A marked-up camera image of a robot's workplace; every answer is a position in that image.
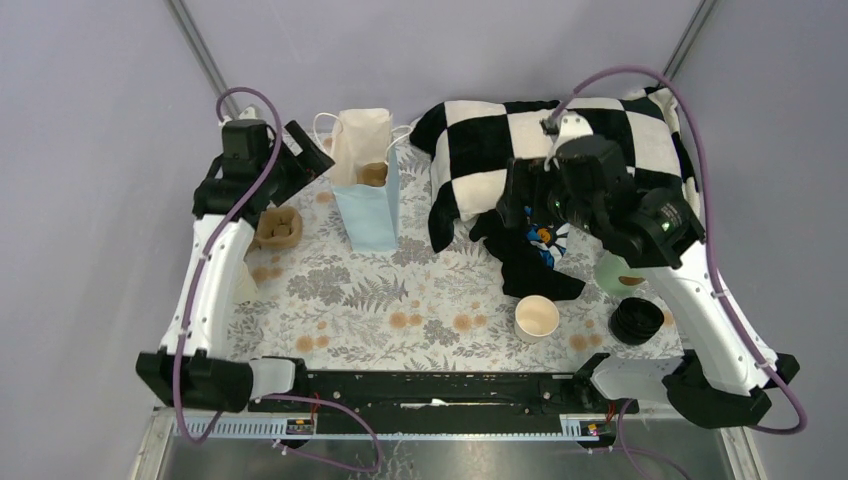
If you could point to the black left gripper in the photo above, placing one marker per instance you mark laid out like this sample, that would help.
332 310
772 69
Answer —
311 156

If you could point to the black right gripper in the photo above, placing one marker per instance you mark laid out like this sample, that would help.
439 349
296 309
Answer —
525 175

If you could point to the light blue paper bag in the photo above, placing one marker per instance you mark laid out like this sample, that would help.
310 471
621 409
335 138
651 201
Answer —
358 137

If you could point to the single white paper cup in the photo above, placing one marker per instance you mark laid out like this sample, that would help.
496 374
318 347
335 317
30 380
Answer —
535 318

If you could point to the brown cardboard cup carrier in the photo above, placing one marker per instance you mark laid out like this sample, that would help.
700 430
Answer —
373 174

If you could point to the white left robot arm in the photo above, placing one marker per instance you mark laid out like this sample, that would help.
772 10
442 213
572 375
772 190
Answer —
190 368

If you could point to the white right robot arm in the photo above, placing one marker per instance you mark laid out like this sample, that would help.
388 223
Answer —
722 380

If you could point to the black cloth with daisy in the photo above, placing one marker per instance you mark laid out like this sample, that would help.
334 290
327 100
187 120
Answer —
523 270

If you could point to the pale green plastic cup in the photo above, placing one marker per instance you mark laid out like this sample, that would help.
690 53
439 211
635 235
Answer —
614 276

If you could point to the stack of white paper cups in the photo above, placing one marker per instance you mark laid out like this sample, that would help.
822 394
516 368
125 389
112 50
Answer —
244 286

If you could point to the floral patterned table mat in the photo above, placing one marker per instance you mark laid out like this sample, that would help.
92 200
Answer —
413 309

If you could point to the stack of black lids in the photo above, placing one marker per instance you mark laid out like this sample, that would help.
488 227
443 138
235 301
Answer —
635 321

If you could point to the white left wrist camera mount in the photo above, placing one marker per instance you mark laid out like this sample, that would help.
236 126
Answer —
248 117

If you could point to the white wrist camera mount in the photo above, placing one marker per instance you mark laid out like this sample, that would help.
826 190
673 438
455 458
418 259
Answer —
566 127
248 117

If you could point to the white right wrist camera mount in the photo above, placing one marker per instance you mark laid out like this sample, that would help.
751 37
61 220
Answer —
566 127

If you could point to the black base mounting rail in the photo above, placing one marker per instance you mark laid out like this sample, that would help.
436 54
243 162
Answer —
452 403

